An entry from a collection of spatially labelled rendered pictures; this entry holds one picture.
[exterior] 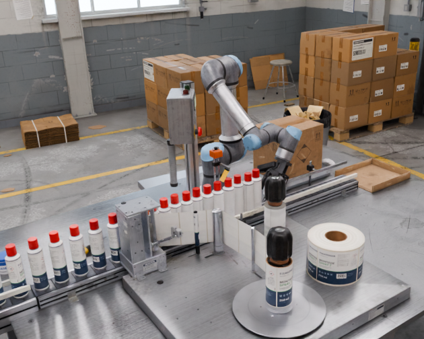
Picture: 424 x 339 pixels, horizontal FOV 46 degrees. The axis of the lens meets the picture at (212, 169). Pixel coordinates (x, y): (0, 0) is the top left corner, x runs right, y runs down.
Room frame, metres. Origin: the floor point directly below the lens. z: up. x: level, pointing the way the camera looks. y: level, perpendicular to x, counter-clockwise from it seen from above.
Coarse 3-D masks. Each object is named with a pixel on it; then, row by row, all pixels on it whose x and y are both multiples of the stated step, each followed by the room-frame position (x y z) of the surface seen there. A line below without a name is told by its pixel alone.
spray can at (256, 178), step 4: (256, 168) 2.09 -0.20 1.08; (252, 172) 2.06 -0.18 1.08; (256, 172) 2.06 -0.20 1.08; (252, 176) 2.06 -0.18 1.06; (256, 176) 2.06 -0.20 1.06; (252, 180) 2.05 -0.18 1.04; (256, 180) 2.05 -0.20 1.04; (260, 180) 2.06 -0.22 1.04; (256, 184) 2.05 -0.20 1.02; (260, 184) 2.06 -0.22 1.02; (256, 188) 2.05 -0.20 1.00; (260, 188) 2.06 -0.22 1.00; (256, 192) 2.05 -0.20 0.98; (260, 192) 2.06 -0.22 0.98; (256, 196) 2.05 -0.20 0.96; (260, 196) 2.06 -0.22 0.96; (256, 200) 2.05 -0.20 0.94; (260, 200) 2.06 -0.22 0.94; (256, 204) 2.05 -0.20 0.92; (260, 204) 2.06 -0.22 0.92
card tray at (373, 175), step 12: (348, 168) 2.57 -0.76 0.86; (360, 168) 2.62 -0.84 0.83; (372, 168) 2.61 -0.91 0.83; (384, 168) 2.60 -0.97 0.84; (396, 168) 2.53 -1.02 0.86; (360, 180) 2.45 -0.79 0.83; (372, 180) 2.44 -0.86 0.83; (384, 180) 2.44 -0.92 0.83; (396, 180) 2.40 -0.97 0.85; (372, 192) 2.30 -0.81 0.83
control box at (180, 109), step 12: (168, 96) 1.92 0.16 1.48; (180, 96) 1.91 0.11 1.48; (192, 96) 1.93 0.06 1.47; (168, 108) 1.89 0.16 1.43; (180, 108) 1.89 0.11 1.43; (192, 108) 1.89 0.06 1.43; (168, 120) 1.89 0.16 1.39; (180, 120) 1.89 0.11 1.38; (192, 120) 1.89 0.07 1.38; (180, 132) 1.89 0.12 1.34; (192, 132) 1.89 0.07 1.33
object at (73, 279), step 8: (344, 176) 2.41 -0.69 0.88; (320, 184) 2.32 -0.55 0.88; (336, 184) 2.31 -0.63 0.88; (344, 184) 2.32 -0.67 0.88; (296, 192) 2.24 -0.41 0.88; (320, 192) 2.23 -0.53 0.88; (296, 200) 2.15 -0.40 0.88; (256, 216) 2.01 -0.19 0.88; (168, 248) 1.77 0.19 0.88; (112, 264) 1.67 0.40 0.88; (120, 264) 1.67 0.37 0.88; (72, 272) 1.62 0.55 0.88; (96, 272) 1.62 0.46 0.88; (48, 280) 1.58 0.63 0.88; (72, 280) 1.57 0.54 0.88; (80, 280) 1.57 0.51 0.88; (32, 288) 1.54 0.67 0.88; (48, 288) 1.53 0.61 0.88; (56, 288) 1.54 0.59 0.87
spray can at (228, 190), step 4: (228, 180) 1.97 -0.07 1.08; (228, 184) 1.97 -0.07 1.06; (224, 188) 1.97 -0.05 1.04; (228, 188) 1.97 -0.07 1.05; (232, 188) 1.97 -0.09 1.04; (224, 192) 1.97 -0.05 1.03; (228, 192) 1.96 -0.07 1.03; (232, 192) 1.97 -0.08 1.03; (224, 196) 1.97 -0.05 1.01; (228, 196) 1.96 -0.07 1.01; (232, 196) 1.97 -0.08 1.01; (224, 200) 1.97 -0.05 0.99; (228, 200) 1.96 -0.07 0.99; (232, 200) 1.97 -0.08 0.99; (224, 204) 1.97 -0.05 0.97; (228, 204) 1.96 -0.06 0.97; (232, 204) 1.96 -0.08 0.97; (224, 208) 1.97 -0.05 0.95; (228, 208) 1.96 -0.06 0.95; (232, 208) 1.96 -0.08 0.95; (228, 212) 1.96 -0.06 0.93; (232, 212) 1.96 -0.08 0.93; (232, 216) 1.96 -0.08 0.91
